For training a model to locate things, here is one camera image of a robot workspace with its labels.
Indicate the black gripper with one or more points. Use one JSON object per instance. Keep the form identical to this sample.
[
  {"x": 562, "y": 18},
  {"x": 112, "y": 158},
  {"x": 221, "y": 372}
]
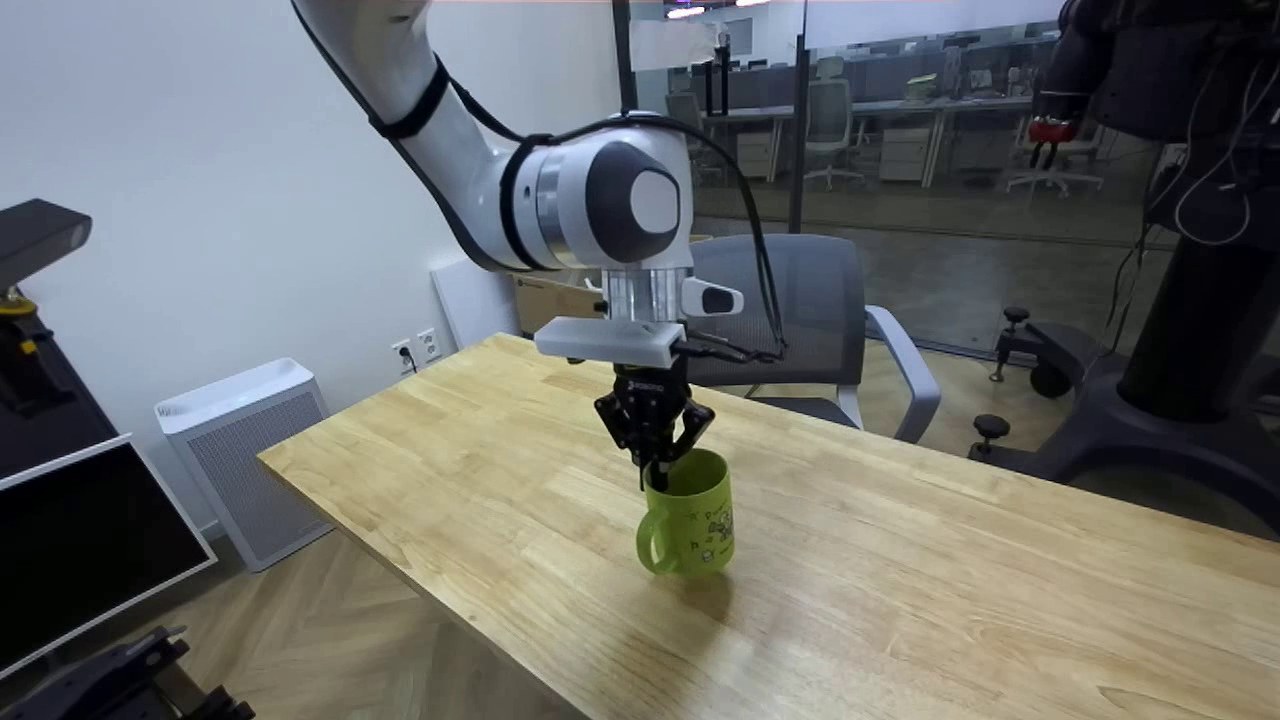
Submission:
[{"x": 648, "y": 412}]

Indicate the green ceramic mug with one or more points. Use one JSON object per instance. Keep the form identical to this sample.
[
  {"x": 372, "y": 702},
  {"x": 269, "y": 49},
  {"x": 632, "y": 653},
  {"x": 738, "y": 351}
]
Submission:
[{"x": 686, "y": 526}]

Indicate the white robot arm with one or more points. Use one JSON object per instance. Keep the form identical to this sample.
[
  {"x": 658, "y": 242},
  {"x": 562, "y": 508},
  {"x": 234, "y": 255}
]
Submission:
[{"x": 610, "y": 196}]

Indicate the grey office chair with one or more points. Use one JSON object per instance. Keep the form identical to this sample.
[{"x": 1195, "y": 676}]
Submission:
[{"x": 819, "y": 334}]

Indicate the white air purifier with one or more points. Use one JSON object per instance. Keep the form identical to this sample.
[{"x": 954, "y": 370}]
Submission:
[{"x": 221, "y": 431}]

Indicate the black monitor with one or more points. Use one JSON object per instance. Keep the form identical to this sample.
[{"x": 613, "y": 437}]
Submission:
[{"x": 82, "y": 541}]

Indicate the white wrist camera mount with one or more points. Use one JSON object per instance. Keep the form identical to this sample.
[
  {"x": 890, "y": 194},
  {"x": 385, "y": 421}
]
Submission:
[{"x": 613, "y": 343}]

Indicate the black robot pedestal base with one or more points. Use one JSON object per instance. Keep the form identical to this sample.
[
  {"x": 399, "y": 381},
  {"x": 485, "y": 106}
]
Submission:
[{"x": 1184, "y": 401}]

